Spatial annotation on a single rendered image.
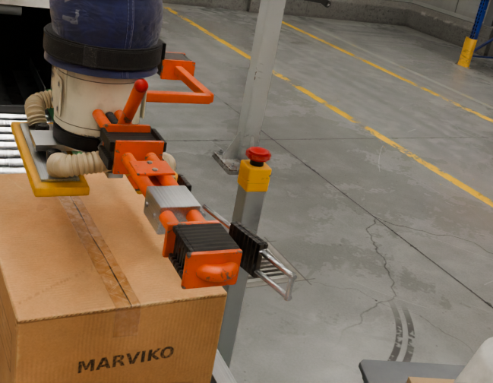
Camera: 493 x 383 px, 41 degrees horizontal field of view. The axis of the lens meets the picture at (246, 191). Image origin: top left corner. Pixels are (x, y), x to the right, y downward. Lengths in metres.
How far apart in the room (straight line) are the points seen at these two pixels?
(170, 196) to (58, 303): 0.37
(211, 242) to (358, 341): 2.20
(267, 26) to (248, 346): 2.17
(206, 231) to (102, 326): 0.45
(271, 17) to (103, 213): 2.86
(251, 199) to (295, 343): 1.16
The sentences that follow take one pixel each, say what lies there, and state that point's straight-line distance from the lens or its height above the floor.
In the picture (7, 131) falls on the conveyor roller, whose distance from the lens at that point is 3.16.
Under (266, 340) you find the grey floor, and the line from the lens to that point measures 2.86.
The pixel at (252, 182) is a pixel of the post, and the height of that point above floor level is 0.96.
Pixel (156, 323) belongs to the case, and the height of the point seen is 0.90.
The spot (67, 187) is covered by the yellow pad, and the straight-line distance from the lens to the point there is 1.26.
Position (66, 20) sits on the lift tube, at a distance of 1.26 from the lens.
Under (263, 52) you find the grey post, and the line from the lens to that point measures 4.29.
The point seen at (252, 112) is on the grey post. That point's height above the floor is 0.39.
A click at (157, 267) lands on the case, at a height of 0.95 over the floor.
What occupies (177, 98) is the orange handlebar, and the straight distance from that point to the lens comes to 1.47.
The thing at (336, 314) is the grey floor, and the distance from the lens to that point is 3.14.
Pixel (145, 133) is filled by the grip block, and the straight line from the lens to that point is 1.19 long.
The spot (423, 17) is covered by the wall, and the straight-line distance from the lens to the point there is 12.66.
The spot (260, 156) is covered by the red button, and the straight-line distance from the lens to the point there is 1.80.
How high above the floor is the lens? 1.66
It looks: 24 degrees down
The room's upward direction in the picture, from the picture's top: 11 degrees clockwise
